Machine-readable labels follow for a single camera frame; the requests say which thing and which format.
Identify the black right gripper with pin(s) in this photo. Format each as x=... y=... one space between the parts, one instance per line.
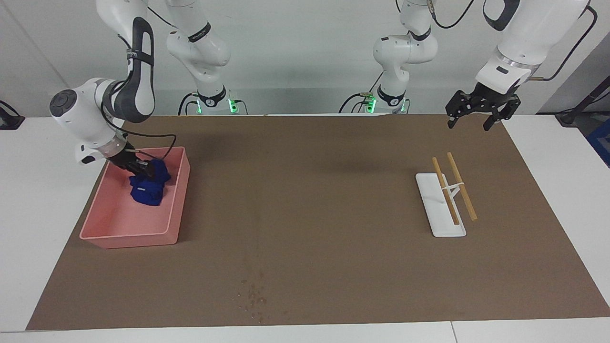
x=131 y=163

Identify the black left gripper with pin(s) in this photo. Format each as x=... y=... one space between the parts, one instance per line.
x=486 y=97

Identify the blue towel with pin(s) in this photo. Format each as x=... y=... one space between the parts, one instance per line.
x=150 y=190

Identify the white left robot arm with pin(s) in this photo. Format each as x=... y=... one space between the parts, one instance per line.
x=533 y=33

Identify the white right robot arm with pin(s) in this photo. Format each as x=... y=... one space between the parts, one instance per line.
x=81 y=114

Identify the spilled water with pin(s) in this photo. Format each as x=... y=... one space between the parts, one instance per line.
x=253 y=297

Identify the pink plastic bin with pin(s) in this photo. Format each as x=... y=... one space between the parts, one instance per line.
x=124 y=219

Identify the wooden rack dowel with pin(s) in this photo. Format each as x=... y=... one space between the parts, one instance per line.
x=468 y=205
x=452 y=209

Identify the black stand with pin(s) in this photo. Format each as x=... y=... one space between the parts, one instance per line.
x=584 y=102

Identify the blue crate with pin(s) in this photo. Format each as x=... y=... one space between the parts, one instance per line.
x=601 y=143

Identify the black desk object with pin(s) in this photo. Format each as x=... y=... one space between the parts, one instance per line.
x=9 y=121

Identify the brown table mat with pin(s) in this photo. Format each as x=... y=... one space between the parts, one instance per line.
x=333 y=247

